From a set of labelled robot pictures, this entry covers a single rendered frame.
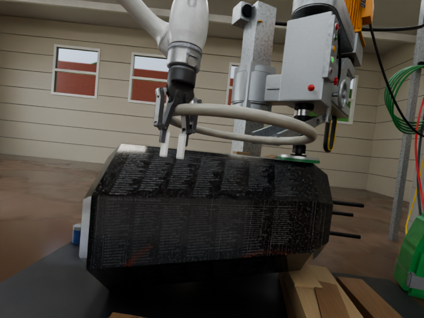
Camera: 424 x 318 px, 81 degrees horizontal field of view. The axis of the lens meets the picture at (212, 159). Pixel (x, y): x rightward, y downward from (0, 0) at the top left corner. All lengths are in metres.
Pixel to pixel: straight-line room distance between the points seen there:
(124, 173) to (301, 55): 1.04
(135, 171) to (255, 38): 1.50
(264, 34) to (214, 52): 5.64
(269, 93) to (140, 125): 5.99
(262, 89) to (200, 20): 1.45
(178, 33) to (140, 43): 7.57
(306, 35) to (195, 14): 0.82
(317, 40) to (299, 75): 0.18
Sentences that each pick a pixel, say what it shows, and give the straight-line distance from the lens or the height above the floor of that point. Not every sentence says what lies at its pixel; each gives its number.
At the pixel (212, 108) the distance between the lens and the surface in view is 0.60.
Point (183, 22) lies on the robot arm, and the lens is 0.71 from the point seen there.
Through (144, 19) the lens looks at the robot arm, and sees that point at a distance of 0.90.
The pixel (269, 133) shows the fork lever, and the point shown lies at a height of 0.94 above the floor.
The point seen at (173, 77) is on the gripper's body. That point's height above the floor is 1.02.
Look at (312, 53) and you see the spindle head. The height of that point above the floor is 1.35.
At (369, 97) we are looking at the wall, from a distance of 8.88.
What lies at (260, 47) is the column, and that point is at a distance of 2.28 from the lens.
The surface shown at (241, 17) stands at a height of 1.93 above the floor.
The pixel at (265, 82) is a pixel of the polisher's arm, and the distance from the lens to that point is 2.15.
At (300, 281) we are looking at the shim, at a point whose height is 0.24.
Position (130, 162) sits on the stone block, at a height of 0.73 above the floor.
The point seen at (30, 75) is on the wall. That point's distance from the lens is 9.35.
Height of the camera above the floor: 0.86
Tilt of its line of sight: 3 degrees down
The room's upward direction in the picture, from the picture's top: 6 degrees clockwise
